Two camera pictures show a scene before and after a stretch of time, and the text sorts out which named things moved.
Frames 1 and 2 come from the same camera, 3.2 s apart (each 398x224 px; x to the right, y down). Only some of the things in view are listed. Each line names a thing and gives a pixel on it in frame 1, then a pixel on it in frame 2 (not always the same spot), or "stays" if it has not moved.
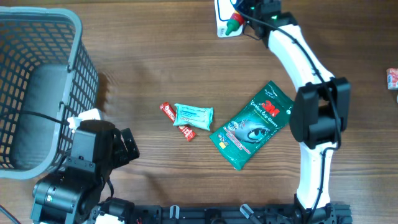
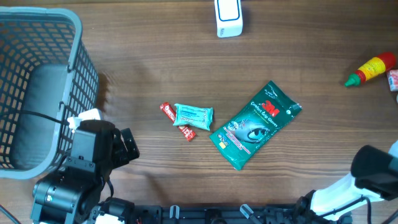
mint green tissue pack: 195,116 stays
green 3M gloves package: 254,126 stays
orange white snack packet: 392,78 stays
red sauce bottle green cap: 236,20 -> 384,62
